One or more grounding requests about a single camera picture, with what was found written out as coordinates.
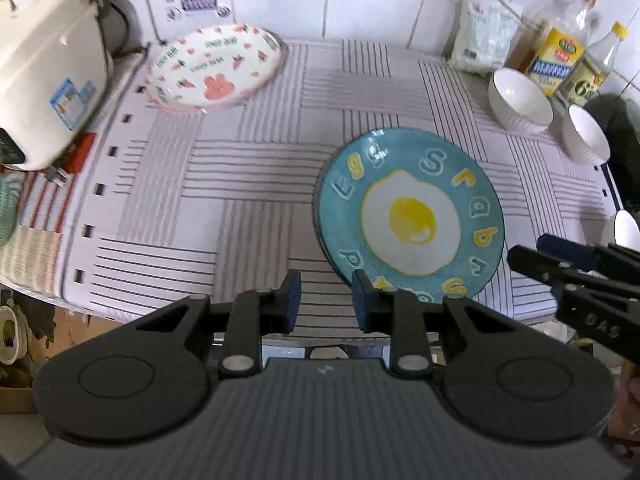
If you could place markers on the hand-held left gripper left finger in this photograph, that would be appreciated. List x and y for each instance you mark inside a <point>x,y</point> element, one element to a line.
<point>292,302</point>

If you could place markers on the white rice cooker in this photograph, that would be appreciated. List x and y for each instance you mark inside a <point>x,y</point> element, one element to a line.
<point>45,60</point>

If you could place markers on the white bunny carrot plate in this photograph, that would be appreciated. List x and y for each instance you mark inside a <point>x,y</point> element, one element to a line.
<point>215,85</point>

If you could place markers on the red striped cloth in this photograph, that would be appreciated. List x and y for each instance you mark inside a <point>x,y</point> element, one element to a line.
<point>40,215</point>

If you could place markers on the cardboard box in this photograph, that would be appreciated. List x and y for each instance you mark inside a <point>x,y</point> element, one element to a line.
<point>20,392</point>

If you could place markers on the green woven item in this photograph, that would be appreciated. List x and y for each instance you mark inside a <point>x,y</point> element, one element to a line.
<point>7,210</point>

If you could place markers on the small yellow cap bottle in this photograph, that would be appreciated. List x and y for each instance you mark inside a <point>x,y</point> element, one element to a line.
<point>590,80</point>

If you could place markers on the white plastic bag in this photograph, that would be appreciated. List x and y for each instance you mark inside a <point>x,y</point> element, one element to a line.
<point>480,35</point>

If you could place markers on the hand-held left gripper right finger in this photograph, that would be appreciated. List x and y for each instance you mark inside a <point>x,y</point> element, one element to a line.
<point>361,305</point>

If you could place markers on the large yellow label bottle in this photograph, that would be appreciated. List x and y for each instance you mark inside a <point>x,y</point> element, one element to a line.
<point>555,60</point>

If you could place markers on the grey power plug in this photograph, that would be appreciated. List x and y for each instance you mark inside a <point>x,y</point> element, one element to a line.
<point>56,176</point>

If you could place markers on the striped table mat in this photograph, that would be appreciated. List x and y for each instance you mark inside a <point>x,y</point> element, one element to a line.
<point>250,185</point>

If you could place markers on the white container on floor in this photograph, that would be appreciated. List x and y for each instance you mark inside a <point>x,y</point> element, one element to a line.
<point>10,335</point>

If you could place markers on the blue fried egg plate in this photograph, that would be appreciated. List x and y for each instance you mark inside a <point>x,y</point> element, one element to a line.
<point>410,220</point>

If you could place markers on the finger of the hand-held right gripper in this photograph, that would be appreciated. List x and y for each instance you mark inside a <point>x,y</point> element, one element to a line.
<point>567,251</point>
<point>540,262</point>

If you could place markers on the purple wall sticker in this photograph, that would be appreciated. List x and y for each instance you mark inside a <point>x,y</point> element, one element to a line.
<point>197,6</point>

